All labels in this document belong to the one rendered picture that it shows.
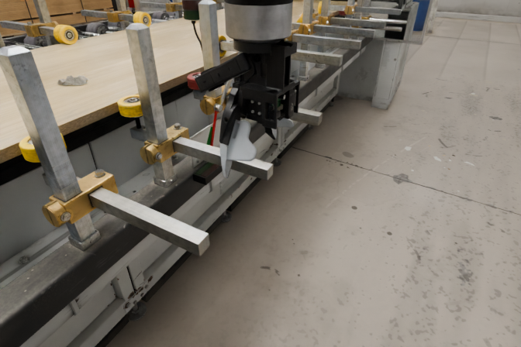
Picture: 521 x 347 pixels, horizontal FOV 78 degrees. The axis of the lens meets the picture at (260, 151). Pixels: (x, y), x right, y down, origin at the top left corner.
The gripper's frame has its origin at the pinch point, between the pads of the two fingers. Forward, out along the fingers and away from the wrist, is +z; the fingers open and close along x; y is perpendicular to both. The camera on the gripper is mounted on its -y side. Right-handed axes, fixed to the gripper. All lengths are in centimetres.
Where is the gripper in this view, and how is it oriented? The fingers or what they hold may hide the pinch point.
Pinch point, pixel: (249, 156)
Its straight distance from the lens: 56.3
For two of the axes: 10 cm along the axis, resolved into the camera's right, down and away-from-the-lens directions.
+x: 5.3, -4.3, 7.3
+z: 0.0, 8.6, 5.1
